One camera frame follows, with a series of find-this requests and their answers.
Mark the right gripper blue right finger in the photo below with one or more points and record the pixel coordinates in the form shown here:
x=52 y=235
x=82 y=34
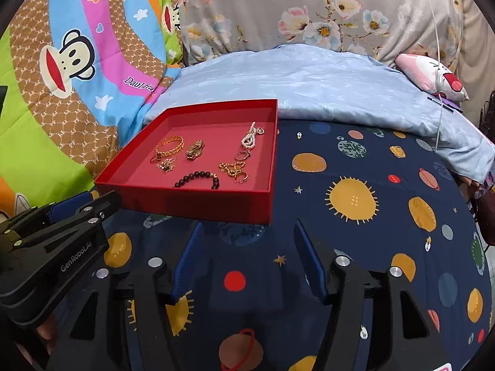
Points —
x=313 y=269

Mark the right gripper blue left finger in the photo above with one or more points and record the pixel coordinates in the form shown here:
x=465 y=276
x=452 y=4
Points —
x=190 y=251

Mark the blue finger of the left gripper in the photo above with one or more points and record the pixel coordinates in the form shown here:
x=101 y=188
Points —
x=67 y=208

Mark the gold hoop earring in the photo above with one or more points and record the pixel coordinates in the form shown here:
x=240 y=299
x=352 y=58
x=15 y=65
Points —
x=242 y=177

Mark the red jewelry tray box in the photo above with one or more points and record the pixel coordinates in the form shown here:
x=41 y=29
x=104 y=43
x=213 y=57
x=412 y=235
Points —
x=152 y=174

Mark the person left hand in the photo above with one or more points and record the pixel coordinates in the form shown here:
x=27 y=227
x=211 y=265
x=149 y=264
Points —
x=44 y=345

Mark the navy planet print bedsheet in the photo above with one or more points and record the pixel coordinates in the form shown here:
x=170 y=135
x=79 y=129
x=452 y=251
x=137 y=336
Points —
x=407 y=278

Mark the colourful monkey cartoon quilt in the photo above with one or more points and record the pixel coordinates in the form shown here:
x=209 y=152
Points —
x=77 y=79

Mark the light blue quilt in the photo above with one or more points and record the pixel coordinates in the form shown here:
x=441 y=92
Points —
x=310 y=83

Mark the grey floral blanket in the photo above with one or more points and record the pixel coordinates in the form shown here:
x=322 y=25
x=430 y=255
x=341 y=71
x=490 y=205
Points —
x=381 y=29

